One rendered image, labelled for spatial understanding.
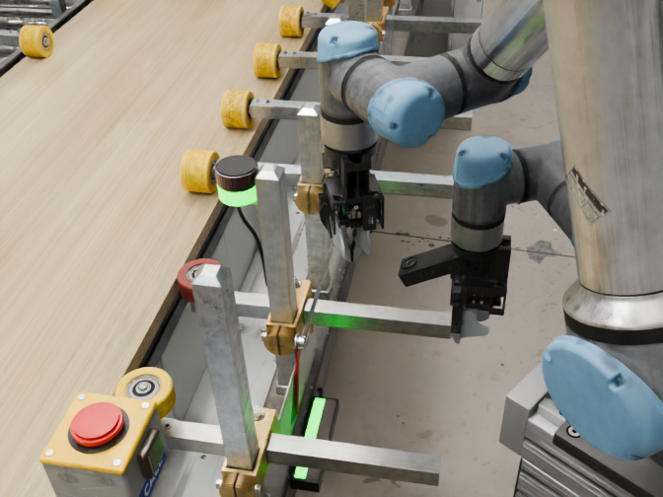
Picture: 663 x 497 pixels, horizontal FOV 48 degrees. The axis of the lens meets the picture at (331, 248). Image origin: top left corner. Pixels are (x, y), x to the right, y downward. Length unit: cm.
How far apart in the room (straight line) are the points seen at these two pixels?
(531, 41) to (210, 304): 44
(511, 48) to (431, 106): 10
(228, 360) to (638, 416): 48
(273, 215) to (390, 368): 131
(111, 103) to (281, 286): 84
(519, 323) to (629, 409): 187
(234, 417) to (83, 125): 96
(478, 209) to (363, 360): 135
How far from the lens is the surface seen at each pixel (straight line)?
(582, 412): 68
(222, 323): 86
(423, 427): 217
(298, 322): 120
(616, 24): 57
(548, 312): 255
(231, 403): 96
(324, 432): 126
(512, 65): 88
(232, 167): 105
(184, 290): 124
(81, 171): 160
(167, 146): 163
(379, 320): 121
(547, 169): 104
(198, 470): 135
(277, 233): 108
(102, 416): 63
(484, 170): 100
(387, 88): 85
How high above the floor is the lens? 169
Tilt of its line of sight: 38 degrees down
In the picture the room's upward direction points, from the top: 3 degrees counter-clockwise
